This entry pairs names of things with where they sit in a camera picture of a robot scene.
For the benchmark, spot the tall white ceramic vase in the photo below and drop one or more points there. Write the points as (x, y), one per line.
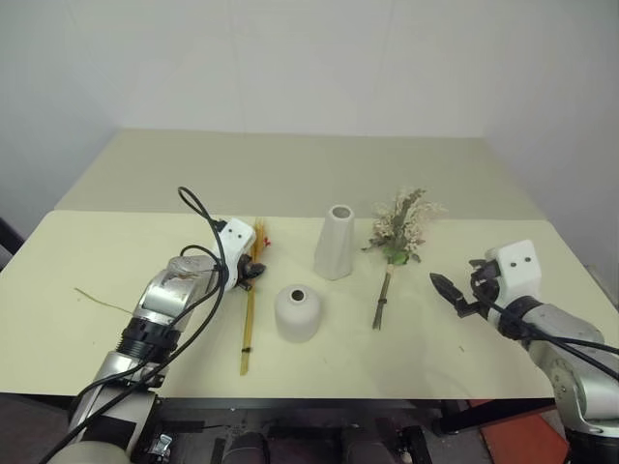
(334, 246)

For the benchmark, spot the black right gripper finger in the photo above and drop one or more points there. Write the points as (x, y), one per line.
(447, 287)
(477, 264)

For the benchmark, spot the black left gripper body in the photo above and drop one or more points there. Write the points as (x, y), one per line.
(240, 275)

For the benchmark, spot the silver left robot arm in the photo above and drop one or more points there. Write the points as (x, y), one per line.
(167, 290)

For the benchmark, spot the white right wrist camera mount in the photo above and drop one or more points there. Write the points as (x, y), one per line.
(516, 268)

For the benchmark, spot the yellow wheat stalk bundle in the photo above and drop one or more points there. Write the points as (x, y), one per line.
(250, 314)

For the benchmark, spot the black table frame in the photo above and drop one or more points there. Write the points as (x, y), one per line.
(300, 405)

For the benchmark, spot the loose dry straw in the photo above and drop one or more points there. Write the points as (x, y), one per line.
(104, 303)

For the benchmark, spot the red flat panel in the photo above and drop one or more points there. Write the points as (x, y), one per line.
(524, 432)

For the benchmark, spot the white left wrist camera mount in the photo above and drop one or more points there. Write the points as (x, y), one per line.
(238, 237)

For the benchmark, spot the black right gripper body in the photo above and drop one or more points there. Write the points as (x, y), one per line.
(485, 287)

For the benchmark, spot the short white ceramic vase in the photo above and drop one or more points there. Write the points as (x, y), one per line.
(297, 316)

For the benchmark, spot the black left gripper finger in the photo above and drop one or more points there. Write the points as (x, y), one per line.
(256, 269)

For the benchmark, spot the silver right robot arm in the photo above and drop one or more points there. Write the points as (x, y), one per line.
(578, 338)

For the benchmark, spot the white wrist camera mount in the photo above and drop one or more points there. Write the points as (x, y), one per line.
(516, 268)
(238, 237)

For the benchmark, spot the silver metal clamp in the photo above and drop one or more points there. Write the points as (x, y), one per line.
(164, 443)

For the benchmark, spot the dried flower bouquet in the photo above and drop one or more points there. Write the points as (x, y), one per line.
(400, 227)

